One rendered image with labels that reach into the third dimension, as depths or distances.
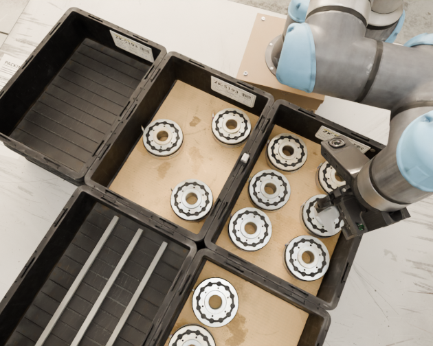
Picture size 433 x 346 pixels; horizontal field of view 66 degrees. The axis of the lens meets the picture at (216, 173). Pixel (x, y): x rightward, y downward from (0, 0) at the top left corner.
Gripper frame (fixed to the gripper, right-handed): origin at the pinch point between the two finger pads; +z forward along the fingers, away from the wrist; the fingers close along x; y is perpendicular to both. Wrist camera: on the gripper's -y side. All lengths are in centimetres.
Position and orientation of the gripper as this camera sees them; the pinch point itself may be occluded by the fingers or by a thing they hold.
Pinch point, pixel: (331, 205)
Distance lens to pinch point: 69.9
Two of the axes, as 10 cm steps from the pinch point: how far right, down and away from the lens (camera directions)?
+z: 0.1, 3.3, 9.4
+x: 9.5, -2.9, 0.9
